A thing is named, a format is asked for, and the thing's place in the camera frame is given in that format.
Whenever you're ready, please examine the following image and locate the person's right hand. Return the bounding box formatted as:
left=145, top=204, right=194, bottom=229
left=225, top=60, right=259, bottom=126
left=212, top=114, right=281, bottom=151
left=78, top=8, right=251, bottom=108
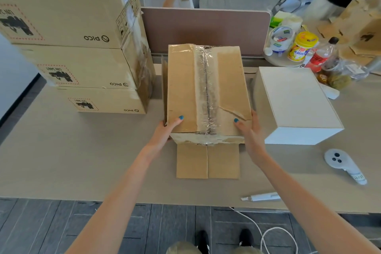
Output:
left=233, top=110, right=268, bottom=168

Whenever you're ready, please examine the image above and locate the person's left hand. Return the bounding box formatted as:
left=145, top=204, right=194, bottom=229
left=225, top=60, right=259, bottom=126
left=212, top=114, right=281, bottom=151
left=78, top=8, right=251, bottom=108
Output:
left=146, top=115, right=185, bottom=159

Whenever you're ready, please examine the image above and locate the white utility knife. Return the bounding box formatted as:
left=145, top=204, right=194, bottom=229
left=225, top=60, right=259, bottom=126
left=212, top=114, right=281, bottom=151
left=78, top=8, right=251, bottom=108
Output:
left=240, top=192, right=282, bottom=202

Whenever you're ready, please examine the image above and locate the white box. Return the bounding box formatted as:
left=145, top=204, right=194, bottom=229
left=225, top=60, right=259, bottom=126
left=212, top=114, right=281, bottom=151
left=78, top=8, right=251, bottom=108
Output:
left=252, top=67, right=345, bottom=145

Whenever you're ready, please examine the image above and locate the person's right forearm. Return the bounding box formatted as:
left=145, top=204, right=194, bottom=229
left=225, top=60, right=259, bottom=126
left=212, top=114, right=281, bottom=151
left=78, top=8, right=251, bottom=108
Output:
left=253, top=155, right=381, bottom=254

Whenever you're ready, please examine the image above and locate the person's left forearm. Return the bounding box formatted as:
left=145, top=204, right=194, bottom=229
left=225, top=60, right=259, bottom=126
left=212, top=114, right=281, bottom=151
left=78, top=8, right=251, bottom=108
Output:
left=65, top=148, right=160, bottom=254

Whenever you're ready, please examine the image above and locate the round beige shelf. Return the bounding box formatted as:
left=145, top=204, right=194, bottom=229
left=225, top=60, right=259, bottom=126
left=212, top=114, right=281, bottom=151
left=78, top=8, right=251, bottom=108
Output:
left=263, top=48, right=307, bottom=68

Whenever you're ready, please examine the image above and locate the white handheld controller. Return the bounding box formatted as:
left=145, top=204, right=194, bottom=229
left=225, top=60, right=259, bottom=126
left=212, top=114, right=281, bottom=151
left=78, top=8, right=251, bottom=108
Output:
left=323, top=148, right=368, bottom=186

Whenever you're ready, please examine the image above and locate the white power strip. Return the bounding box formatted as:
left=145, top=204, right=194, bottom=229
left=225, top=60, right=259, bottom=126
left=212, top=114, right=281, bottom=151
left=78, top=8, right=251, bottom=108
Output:
left=320, top=83, right=341, bottom=100

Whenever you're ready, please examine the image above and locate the black striped shoe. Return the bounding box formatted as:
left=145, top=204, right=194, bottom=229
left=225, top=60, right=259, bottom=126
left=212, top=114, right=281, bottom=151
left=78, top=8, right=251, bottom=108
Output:
left=239, top=228, right=255, bottom=248
left=196, top=230, right=210, bottom=254

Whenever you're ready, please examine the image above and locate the yellow lid jar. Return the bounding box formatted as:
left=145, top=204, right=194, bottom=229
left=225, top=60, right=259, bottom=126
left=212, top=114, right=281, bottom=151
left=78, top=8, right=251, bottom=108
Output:
left=288, top=31, right=319, bottom=62

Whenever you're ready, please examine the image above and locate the small white printed bottle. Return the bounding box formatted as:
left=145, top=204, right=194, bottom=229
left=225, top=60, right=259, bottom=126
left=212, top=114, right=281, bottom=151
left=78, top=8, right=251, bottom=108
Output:
left=305, top=47, right=318, bottom=65

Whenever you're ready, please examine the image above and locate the white tape roll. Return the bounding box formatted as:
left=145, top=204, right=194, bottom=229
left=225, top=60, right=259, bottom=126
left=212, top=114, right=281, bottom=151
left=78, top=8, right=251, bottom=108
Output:
left=269, top=26, right=295, bottom=54

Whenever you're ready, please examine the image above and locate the red label soda bottle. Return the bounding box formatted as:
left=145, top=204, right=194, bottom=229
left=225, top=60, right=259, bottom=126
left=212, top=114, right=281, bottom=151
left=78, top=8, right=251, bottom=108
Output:
left=305, top=36, right=340, bottom=73

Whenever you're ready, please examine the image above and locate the clear bag of snacks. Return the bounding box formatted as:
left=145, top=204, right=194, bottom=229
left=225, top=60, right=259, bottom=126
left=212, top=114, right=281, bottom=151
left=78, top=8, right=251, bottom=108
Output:
left=327, top=60, right=369, bottom=90

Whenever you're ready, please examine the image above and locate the mauve desk divider panel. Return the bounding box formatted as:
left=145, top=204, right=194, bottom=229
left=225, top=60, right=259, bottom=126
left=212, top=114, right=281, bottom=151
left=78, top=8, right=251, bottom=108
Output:
left=140, top=6, right=271, bottom=58
left=366, top=56, right=381, bottom=74

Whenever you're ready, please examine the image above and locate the white plastic tub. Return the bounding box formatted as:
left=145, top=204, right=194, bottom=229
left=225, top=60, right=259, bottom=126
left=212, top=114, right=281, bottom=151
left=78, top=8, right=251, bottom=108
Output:
left=279, top=15, right=304, bottom=34

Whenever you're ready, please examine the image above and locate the green tissue pack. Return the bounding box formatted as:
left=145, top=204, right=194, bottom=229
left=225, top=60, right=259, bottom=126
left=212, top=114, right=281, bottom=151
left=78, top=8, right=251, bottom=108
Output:
left=269, top=10, right=294, bottom=28

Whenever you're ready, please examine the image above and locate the white floor cable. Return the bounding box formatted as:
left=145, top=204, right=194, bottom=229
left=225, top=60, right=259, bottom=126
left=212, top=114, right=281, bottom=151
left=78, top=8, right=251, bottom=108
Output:
left=229, top=206, right=318, bottom=254

